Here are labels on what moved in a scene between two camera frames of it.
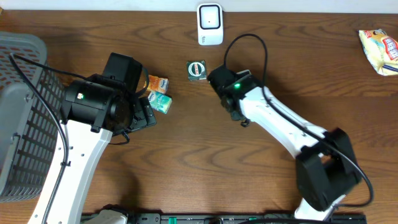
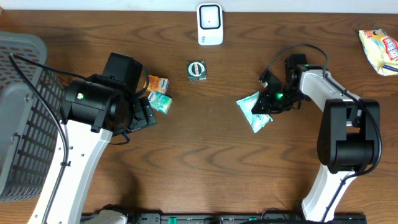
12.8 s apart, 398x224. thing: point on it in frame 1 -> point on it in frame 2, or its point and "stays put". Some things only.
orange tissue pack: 157,84 stays put
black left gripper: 144,113 stays put
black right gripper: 237,117 -> 267,107
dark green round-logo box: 196,70 stays put
